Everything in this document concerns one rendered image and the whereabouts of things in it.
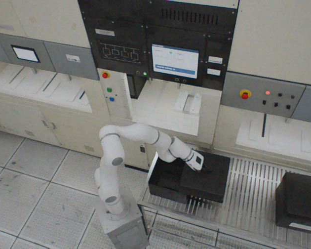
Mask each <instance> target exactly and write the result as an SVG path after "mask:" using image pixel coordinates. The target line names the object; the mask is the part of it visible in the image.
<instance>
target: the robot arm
mask: <svg viewBox="0 0 311 249"><path fill-rule="evenodd" d="M120 137H123V138H126V139H128V140H131V141H143V142H146V143H147V144H150V145H152V146H155V147H156V150H157V153H158V156H159V157H160V159H162V160H163V161H165V162H169V163H170V162H172V161H174V160H175V159H176V158H181V159H182V160H184V161H186V163H187V164H188V165H189V166H190V167H191V168H192V169H193V170H195V171H196V172H197V173H199V172H200V171H201V170H202V171H203V172H208V170H207V169H205V168H208V167H207V166H206V165H205V163H204V162H203V156H202V155H201V154H199V153H198V152H196V151H194V150H192V149H191V148H189V147H188V146H187V145H185V144H184V143H183V142H182V141H181V140H180V139H179V138H177V137H175V136H173V137H170V136H169V135H167V134H165V133H163V132H162V131H160V130H158V129H155V128H153V127H151V126H149V125H147V124H144V123H136V124H132V125H129V126H117V125H112V124H109V125H106V126H104V127H102V128H101V129H100V131H99V139H100V143H101V145H102V148H103V152H104V156H103V157H102V159H101V164H100V167H99V168H97V169H96V171H95V174H94V178H95V182H96V186H97V190H98V194H99V196H100V198H101V200H102V201H103V202H104V205H103V212H104V215H105V216H106V217H107V218H108V219H110V220H120V219H123V218H124V217H125V216H126V215H127V214H128V211H129V206H130V205H129V201H128V199H127V198H126V197H125V196H124V195H121V194H120V191H119V185H118V175H117V169H118V166H120V165H121V164H123V163H124V161H125V151H124V148H123V147H122V144H121V141H120Z"/></svg>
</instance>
